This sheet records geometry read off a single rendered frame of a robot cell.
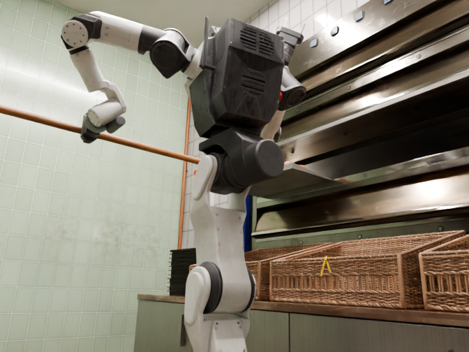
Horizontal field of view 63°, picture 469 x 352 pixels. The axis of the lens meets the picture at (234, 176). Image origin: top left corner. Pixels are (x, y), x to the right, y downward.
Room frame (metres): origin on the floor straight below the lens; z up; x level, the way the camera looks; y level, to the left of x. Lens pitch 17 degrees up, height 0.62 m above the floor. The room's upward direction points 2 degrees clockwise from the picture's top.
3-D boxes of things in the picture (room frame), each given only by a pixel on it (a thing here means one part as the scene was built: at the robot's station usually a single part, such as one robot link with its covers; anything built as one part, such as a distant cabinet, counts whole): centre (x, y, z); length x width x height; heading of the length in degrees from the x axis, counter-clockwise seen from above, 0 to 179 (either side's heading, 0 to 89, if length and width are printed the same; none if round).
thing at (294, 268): (1.48, -0.50, 0.72); 0.56 x 0.49 x 0.28; 37
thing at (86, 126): (1.32, 0.53, 1.20); 0.12 x 0.10 x 0.13; 38
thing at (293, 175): (2.06, -0.24, 1.19); 0.55 x 0.36 x 0.03; 39
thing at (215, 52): (1.14, 0.01, 1.27); 0.34 x 0.30 x 0.36; 117
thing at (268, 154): (1.12, -0.02, 1.00); 0.28 x 0.13 x 0.18; 38
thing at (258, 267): (1.95, -0.13, 0.72); 0.56 x 0.49 x 0.28; 37
